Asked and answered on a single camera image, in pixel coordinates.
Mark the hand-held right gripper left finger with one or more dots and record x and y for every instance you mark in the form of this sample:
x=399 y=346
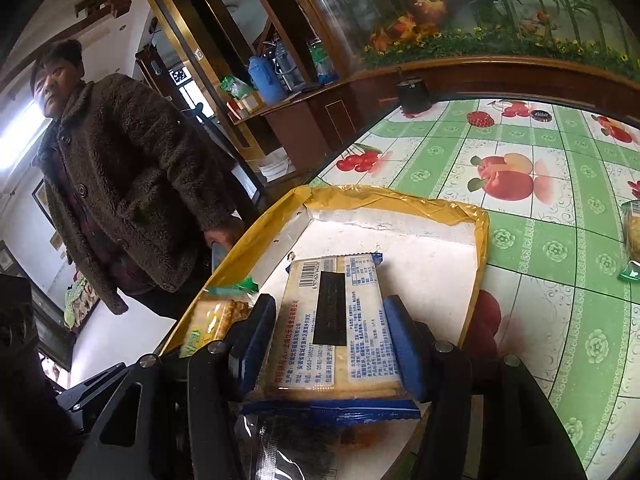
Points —
x=255 y=340

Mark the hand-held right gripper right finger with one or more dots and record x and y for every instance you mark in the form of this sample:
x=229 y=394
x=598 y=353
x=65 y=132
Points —
x=405 y=345

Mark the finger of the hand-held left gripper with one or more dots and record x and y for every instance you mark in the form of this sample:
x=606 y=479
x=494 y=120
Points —
x=90 y=387

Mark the white cracker packet blue edges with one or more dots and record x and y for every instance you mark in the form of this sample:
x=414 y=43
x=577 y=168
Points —
x=330 y=310

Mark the white tray with yellow rim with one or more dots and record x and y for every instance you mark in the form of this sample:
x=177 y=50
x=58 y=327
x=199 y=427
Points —
x=400 y=240

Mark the square cracker packet green edges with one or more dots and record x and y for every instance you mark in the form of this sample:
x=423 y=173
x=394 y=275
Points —
x=210 y=325

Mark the clear packet of dark cookies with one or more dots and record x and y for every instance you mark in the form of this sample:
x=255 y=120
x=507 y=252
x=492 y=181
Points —
x=280 y=440

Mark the green fruit print tablecloth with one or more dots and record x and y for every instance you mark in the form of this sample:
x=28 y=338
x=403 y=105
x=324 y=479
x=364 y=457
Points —
x=550 y=260

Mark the white bucket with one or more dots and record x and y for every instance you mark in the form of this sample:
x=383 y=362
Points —
x=275 y=165

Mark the dark wooden chair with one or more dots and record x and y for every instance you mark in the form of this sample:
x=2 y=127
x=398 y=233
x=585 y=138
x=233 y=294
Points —
x=220 y=145

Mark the small cardboard box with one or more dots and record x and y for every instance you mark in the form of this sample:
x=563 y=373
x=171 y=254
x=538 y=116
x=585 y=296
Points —
x=250 y=105

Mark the wooden display cabinet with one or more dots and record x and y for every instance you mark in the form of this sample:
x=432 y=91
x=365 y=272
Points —
x=340 y=110

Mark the small black container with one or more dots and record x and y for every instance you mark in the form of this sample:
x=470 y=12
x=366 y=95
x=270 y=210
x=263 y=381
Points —
x=414 y=97

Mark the green plastic bag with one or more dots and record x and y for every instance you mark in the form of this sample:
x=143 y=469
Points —
x=235 y=87

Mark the round cracker packet green label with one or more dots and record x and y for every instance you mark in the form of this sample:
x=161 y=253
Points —
x=634 y=230

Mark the blue thermos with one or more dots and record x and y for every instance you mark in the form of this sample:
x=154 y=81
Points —
x=266 y=82

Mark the grey-blue thermos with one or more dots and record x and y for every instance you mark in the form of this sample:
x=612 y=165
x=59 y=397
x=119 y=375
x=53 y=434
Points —
x=287 y=65

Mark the clear bottle green label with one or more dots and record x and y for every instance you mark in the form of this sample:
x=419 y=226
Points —
x=321 y=62

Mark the tall gold-framed glass cabinet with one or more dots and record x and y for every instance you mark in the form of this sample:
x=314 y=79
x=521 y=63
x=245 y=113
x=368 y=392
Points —
x=200 y=50

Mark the glass artificial flower display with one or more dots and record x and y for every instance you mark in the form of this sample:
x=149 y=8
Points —
x=475 y=10

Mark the framed wall picture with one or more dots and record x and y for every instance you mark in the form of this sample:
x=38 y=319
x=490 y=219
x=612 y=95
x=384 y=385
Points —
x=42 y=199

